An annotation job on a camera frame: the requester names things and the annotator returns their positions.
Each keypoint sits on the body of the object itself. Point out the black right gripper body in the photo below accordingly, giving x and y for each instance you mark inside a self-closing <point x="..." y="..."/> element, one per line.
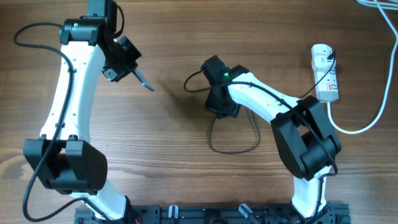
<point x="224" y="107"/>

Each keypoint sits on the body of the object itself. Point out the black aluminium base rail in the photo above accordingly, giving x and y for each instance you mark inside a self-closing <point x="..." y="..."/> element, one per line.
<point x="270" y="213"/>

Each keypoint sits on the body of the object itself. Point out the blue Galaxy S25 smartphone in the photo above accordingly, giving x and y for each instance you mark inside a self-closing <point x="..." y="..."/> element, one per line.
<point x="143" y="80"/>

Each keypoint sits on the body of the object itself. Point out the white power strip socket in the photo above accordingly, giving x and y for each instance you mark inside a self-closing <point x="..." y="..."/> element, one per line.
<point x="323" y="65"/>

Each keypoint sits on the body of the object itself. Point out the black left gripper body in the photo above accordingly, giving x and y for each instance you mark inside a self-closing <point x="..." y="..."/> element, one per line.
<point x="121" y="60"/>

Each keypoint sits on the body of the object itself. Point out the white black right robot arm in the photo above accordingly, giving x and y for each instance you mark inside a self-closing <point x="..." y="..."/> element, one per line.
<point x="306" y="141"/>

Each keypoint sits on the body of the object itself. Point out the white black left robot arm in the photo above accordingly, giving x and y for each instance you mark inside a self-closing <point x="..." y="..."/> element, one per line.
<point x="63" y="158"/>

